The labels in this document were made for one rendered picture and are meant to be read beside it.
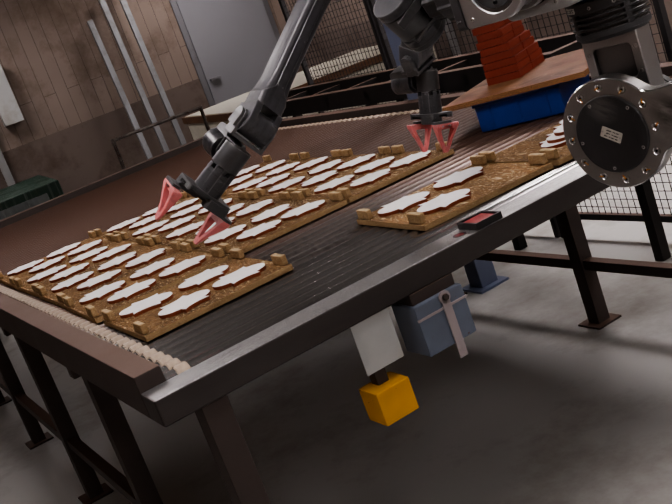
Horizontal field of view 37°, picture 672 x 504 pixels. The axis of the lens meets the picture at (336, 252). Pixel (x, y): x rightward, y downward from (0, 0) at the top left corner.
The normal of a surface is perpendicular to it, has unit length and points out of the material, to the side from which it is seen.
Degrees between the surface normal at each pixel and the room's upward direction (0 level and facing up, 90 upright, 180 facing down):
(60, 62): 90
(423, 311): 90
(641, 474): 0
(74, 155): 90
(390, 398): 90
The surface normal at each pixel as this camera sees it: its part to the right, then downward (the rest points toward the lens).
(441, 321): 0.48, 0.05
